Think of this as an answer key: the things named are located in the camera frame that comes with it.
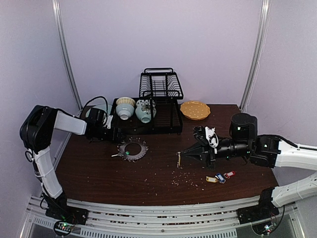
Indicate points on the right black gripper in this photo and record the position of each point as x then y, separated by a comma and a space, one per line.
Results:
206, 152

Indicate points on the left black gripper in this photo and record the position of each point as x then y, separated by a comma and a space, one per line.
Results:
112, 137

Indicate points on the grey perforated keyring disc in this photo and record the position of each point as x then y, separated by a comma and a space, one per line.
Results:
136, 146

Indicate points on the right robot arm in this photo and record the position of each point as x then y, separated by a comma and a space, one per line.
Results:
266, 150

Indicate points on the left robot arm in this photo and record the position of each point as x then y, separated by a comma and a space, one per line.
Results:
36, 134

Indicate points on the light blue ribbed bowl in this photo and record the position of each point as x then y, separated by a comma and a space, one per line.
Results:
125, 111

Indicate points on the light blue plate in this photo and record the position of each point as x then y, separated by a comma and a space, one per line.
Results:
101, 107

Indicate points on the light blue floral bowl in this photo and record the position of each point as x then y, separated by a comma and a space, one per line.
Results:
143, 113

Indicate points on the cream patterned bowl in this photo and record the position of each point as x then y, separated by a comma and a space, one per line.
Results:
125, 100

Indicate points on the red key tag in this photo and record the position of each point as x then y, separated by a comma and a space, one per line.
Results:
229, 174

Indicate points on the blue key tag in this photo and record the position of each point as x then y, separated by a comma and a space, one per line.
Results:
220, 178

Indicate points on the dotted white bowl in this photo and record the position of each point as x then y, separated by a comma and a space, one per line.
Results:
145, 102

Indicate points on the yellow dotted plate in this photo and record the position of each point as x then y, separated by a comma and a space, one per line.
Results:
195, 110

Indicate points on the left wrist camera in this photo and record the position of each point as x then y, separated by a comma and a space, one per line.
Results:
108, 121

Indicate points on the black wire dish rack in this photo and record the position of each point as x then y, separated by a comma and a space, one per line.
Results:
161, 89

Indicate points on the left aluminium frame post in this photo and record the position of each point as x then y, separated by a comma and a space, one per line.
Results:
65, 54

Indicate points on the aluminium frame post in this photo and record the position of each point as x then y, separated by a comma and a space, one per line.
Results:
255, 63
65, 54

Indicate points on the right aluminium frame post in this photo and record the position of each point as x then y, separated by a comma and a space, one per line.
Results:
255, 63

